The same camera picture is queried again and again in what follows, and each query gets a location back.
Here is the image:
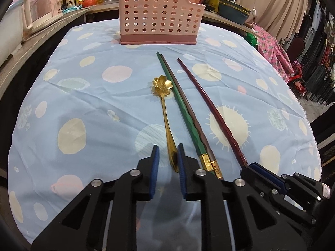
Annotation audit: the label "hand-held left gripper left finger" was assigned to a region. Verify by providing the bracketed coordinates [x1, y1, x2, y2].
[31, 145, 160, 251]

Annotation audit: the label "brown chopstick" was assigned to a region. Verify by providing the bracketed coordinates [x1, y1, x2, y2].
[160, 54, 225, 180]

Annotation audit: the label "green chopstick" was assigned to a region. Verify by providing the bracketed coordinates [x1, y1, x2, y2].
[156, 52, 210, 170]

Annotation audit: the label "wooden counter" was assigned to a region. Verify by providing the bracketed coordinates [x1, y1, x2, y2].
[0, 1, 262, 71]

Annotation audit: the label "dark metal chair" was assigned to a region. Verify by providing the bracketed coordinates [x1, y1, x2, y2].
[288, 37, 310, 67]

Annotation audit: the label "white plastic tub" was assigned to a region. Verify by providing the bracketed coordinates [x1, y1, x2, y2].
[0, 1, 25, 62]

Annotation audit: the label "gold flower spoon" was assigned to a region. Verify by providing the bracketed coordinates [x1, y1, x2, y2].
[151, 74, 184, 173]

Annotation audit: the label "hanging clothes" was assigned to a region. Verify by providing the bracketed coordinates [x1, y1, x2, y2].
[296, 0, 335, 105]

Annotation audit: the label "blue flat packet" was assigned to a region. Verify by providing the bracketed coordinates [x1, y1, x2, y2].
[63, 5, 85, 14]

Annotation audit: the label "pink electric appliance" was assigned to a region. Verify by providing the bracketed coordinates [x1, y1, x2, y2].
[23, 0, 67, 33]

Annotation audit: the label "blue casserole pot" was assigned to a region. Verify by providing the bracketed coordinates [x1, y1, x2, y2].
[218, 0, 250, 25]

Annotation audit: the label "pink floral cloth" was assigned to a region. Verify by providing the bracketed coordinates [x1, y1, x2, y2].
[251, 23, 294, 84]

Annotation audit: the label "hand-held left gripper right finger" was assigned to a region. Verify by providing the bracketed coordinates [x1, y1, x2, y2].
[177, 143, 307, 251]

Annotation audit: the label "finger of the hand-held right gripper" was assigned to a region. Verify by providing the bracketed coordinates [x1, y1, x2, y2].
[240, 168, 278, 197]
[249, 162, 290, 192]

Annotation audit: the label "beige curtain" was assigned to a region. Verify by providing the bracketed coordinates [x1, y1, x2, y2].
[236, 0, 309, 36]

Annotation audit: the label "pink perforated utensil basket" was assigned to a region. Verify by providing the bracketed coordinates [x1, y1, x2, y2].
[118, 0, 205, 45]

